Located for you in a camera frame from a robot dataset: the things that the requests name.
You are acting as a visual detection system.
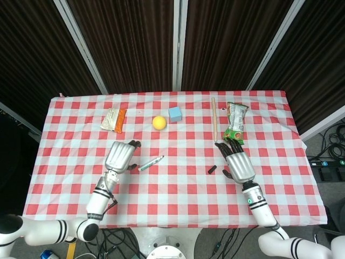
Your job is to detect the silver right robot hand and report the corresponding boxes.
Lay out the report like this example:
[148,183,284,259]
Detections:
[214,138,257,185]

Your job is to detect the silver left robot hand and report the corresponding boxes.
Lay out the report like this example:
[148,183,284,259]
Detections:
[104,139,142,174]

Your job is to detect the white green marker body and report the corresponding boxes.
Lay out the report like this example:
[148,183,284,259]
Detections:
[137,155,165,173]

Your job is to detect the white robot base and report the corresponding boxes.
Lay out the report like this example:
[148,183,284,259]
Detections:
[129,228,204,259]

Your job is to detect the orange white snack packet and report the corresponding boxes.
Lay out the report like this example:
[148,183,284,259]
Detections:
[100,107,127,133]

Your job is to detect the green snack bag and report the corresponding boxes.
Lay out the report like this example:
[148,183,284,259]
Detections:
[222,101,250,146]

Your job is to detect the yellow ball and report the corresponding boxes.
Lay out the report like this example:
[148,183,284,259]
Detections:
[152,115,168,131]

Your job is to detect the wooden stick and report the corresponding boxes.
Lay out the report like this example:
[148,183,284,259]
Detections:
[211,97,218,142]

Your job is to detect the red white checkered tablecloth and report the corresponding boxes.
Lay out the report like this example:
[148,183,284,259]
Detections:
[19,90,328,229]

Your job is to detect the light blue cube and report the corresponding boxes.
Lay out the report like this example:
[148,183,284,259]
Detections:
[168,106,183,123]

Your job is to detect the black power strip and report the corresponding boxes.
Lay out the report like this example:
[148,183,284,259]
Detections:
[308,158,345,167]

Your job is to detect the black power adapter box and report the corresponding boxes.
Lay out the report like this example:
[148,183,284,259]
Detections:
[319,167,335,182]

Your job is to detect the yellow strip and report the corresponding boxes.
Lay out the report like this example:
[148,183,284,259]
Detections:
[66,241,77,259]

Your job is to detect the dark grey chair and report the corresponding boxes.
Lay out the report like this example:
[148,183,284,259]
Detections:
[313,205,345,241]

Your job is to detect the dark brown partition panel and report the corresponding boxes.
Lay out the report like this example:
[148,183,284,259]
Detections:
[246,0,345,141]
[53,0,182,95]
[180,0,308,92]
[0,0,109,135]

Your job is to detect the black floor cables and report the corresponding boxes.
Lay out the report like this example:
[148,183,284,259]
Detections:
[209,228,241,259]

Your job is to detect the black coiled cable bundle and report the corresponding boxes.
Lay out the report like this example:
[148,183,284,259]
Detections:
[319,124,345,160]

